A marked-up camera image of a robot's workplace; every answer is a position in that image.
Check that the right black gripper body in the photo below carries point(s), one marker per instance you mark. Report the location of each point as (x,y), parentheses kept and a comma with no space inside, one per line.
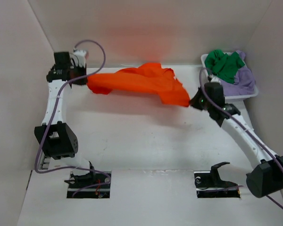
(198,102)

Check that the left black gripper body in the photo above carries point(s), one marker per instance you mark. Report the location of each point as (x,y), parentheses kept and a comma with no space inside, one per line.
(78,71)

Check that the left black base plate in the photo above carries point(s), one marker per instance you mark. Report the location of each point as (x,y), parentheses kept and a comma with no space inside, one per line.
(89,186)

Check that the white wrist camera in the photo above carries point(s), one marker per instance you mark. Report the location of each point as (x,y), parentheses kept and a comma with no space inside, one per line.
(213,78)
(80,57)

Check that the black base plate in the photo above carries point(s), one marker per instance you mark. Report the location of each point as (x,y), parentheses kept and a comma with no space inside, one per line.
(209,184)
(89,186)

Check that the aluminium rail left edge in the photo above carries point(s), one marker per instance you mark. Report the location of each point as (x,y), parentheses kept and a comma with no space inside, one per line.
(54,135)

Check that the orange t-shirt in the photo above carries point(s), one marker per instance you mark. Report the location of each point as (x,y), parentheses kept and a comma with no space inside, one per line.
(149,78)

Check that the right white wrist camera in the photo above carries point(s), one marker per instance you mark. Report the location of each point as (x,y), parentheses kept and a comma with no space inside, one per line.
(213,78)

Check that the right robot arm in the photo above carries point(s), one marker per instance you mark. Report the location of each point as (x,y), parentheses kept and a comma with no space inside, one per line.
(267,174)

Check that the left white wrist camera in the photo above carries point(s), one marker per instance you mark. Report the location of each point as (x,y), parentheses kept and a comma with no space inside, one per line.
(80,57)

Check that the white plastic bin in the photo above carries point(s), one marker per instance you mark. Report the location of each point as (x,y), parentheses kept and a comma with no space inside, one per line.
(233,98)

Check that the lavender t-shirt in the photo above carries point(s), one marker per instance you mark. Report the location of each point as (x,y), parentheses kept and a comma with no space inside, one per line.
(244,81)

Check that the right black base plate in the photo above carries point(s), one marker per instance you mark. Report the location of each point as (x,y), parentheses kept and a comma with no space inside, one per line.
(209,184)

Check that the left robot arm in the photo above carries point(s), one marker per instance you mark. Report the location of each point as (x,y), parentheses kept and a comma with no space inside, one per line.
(80,166)

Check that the green t-shirt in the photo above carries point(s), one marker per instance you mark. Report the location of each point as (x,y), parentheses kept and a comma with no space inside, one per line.
(224,66)

